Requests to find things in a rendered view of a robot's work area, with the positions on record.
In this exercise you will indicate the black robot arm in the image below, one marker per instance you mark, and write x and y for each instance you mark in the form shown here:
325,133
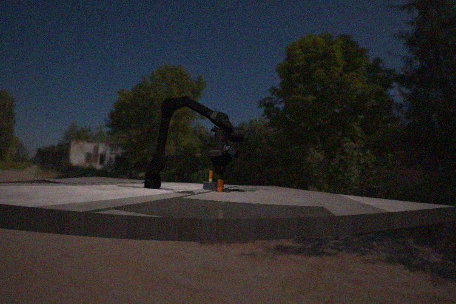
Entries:
223,126

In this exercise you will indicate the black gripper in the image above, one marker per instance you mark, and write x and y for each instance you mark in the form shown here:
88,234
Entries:
220,159

